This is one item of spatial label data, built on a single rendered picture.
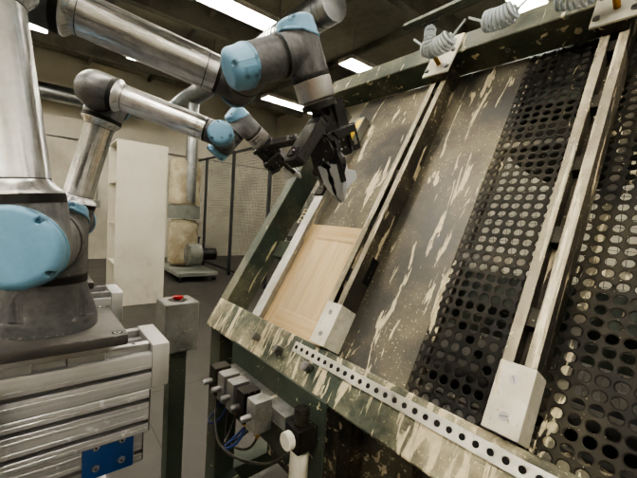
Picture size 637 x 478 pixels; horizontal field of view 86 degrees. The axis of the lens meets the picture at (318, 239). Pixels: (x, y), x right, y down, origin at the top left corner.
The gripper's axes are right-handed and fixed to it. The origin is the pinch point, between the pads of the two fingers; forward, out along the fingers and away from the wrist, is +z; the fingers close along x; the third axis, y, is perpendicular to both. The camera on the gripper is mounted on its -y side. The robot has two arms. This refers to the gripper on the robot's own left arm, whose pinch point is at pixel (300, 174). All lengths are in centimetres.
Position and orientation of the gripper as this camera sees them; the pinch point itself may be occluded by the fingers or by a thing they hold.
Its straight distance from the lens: 141.0
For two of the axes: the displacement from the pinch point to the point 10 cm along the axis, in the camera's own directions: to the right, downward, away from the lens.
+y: -7.9, 5.1, 3.4
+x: 1.0, 6.6, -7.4
